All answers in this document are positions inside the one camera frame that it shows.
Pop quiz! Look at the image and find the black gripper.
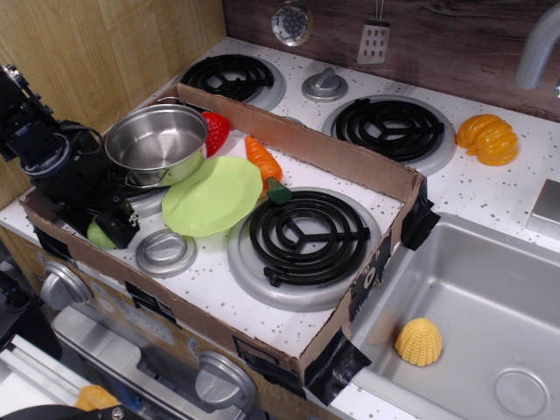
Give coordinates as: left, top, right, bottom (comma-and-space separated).
29, 120, 140, 249

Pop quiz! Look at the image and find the light green toy broccoli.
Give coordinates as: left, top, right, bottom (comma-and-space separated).
87, 218, 116, 250

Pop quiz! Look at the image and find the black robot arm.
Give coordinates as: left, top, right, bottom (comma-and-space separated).
1, 65, 139, 249

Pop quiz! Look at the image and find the stainless steel pot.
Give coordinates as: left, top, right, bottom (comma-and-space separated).
104, 103, 208, 189

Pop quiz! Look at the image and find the front silver stove knob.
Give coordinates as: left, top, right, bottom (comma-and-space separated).
136, 229, 197, 278

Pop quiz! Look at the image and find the silver stove knob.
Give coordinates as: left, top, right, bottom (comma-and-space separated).
301, 67, 349, 102
136, 229, 197, 278

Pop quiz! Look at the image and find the left silver oven knob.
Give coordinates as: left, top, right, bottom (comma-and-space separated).
40, 261, 94, 312

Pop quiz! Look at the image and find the silver oven knob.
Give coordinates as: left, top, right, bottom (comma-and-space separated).
195, 350, 256, 411
40, 261, 94, 312

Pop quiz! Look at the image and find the light green plastic plate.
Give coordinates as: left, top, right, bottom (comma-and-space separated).
162, 157, 263, 237

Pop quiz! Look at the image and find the red toy strawberry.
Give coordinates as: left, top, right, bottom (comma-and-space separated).
202, 111, 231, 158

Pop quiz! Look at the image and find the orange toy below stove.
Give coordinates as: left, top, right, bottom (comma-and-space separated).
74, 385, 119, 411

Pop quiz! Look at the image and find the orange toy carrot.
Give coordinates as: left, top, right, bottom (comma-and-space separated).
245, 136, 291, 205

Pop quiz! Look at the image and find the front right black burner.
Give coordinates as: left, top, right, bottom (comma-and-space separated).
227, 188, 382, 312

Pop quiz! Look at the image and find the right silver oven knob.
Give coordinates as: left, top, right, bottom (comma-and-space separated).
195, 350, 256, 411

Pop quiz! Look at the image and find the back silver stove knob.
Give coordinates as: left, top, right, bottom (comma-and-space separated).
301, 67, 349, 102

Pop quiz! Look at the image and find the hanging silver strainer spoon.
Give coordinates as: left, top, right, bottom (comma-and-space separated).
271, 1, 313, 47

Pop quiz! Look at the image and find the brown cardboard fence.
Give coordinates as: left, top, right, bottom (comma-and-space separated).
21, 84, 435, 409

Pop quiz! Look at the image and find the hanging silver spatula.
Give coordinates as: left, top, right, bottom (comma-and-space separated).
357, 1, 390, 65

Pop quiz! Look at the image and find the back right black burner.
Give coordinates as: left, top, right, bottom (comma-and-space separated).
322, 95, 456, 176

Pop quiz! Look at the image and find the yellow toy corn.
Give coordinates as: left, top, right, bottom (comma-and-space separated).
395, 318, 443, 367

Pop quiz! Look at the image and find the orange toy pumpkin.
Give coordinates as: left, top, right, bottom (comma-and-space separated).
456, 114, 519, 166

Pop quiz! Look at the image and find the silver sink basin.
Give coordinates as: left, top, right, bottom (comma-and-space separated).
351, 214, 559, 419

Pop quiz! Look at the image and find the silver faucet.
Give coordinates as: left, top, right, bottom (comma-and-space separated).
514, 3, 559, 89

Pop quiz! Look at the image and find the silver oven door handle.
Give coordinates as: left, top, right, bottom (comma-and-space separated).
52, 306, 254, 419

